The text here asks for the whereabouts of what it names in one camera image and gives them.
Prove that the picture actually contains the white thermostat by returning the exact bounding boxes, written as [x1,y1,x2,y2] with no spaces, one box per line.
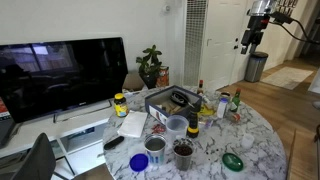
[161,2,173,15]

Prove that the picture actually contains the yellow package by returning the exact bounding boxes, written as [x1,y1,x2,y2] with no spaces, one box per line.
[199,103,216,117]

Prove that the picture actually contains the brown sauce bottle red cap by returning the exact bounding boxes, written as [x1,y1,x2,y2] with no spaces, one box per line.
[196,79,205,96]

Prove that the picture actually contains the beige rug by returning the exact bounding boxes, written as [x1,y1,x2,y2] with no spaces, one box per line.
[259,66,315,91]

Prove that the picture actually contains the clear plastic cup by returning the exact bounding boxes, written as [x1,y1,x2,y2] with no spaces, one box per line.
[165,114,190,143]

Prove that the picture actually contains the green round lid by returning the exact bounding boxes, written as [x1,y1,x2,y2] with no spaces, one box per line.
[221,152,245,173]

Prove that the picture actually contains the small white tube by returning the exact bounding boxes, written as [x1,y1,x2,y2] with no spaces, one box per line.
[201,94,212,105]

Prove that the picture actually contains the white bottle blue cap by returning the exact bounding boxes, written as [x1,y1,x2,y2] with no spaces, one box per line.
[216,97,229,120]

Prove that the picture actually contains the black glasses case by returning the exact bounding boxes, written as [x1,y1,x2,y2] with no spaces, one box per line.
[169,90,190,108]

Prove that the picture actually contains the black flat screen television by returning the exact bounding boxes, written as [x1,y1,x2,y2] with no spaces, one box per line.
[0,36,129,124]

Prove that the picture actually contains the blue round lid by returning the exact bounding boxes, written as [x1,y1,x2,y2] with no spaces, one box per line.
[129,153,149,173]

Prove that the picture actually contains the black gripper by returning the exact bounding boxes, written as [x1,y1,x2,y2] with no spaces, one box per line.
[240,13,271,56]

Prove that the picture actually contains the yellow lid vitamin jar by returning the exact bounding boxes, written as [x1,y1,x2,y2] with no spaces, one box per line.
[113,92,129,118]

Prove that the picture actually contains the green potted plant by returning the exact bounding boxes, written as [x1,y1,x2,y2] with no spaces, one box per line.
[135,44,164,90]

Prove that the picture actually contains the black remote control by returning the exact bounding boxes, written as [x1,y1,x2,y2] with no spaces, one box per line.
[103,135,125,151]

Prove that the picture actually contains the yellow bottle black cap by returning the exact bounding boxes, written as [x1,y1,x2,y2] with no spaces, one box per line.
[186,107,200,139]

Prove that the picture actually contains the dark blue cardboard box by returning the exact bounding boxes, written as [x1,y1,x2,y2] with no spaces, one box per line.
[144,84,203,126]

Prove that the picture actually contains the small clear packet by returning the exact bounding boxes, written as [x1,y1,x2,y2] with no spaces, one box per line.
[203,118,215,130]

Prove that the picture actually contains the wooden block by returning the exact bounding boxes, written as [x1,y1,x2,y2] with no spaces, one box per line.
[161,102,184,115]

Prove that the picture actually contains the green glass bottle red cap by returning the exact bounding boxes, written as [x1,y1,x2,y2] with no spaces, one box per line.
[230,87,242,113]

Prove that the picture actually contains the orange carton box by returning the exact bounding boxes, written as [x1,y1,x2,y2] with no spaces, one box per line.
[156,65,170,88]

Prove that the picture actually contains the metal cup with coffee beans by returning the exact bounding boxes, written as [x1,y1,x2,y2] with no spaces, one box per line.
[172,138,195,172]

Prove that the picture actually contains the white wall heater grille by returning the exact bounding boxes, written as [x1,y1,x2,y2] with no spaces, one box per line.
[183,0,208,87]

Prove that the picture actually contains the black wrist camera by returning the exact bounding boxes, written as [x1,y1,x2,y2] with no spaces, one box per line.
[269,11,295,25]

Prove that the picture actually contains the dark chair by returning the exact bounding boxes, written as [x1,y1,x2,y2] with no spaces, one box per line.
[9,132,58,180]

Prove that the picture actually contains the silver tin can blue label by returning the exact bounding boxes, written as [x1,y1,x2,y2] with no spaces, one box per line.
[143,133,167,167]

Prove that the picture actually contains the small jar red lid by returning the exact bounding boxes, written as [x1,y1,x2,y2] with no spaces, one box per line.
[229,112,242,123]

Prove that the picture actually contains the white television stand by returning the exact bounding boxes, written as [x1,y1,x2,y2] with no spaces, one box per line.
[0,87,148,179]

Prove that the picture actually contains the steel trash can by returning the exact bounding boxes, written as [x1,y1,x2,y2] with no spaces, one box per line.
[244,51,270,84]

